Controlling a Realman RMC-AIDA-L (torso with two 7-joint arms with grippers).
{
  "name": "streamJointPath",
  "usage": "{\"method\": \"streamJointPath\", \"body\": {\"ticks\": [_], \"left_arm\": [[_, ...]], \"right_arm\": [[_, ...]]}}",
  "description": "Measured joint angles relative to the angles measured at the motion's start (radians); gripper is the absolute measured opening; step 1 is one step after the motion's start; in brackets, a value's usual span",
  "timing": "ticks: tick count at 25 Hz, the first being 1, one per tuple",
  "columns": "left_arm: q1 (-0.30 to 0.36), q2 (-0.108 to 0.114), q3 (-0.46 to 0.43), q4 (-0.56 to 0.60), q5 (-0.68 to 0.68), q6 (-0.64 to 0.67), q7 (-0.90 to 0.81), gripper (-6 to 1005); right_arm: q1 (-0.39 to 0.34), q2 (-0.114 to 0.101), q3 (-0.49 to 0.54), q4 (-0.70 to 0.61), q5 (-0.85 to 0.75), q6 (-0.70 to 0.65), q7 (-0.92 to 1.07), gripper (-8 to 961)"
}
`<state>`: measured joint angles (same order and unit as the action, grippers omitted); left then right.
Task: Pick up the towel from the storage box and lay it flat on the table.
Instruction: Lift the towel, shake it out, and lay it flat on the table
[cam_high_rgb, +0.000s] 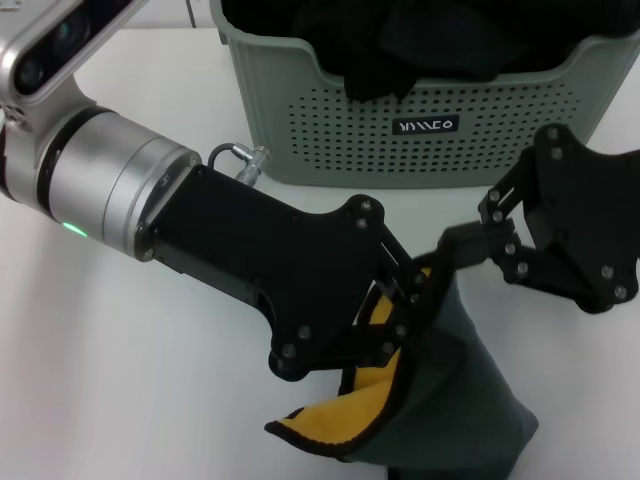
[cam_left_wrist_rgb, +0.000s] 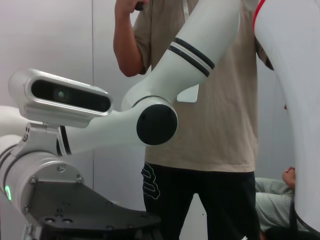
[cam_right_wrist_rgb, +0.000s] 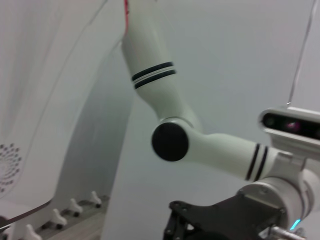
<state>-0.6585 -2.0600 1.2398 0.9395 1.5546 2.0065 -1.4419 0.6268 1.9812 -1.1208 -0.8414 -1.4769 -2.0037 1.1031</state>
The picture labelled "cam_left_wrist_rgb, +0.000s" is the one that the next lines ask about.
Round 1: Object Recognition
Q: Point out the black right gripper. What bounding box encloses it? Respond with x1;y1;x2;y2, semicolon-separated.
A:
24;179;163;240

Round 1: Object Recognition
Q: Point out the standing person forearm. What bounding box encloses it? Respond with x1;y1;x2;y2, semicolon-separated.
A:
112;11;145;78

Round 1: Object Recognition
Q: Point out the seated person hand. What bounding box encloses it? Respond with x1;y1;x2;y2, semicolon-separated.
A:
282;167;297;188

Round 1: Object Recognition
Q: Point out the standing person hand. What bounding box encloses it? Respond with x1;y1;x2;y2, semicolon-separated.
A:
114;0;138;19

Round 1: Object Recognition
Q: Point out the white badge card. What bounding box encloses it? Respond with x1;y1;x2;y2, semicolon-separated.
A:
176;83;201;104

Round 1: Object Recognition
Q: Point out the standing person beige shirt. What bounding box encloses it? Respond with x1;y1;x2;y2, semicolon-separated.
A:
132;0;261;240

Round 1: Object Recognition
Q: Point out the seated person grey shirt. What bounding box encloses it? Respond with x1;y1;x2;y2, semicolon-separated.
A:
254;166;302;234

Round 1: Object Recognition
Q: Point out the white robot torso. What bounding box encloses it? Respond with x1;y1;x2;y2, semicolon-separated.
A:
251;0;320;234

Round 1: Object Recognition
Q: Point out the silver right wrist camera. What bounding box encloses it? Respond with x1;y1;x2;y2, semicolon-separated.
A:
8;68;114;130

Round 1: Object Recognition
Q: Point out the white lanyard strap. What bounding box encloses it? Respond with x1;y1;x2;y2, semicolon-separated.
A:
181;0;190;26

